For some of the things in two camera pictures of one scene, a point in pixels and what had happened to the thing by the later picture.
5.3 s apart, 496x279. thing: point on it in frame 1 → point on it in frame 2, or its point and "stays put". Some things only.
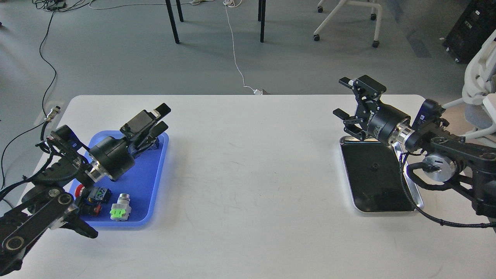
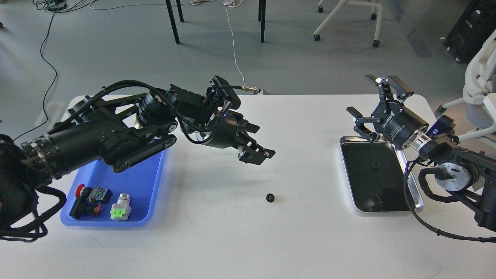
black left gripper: (116, 156) → (228, 130)
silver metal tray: (374, 173) stays put
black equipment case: (476, 24) stays put
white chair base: (376, 43) stays put
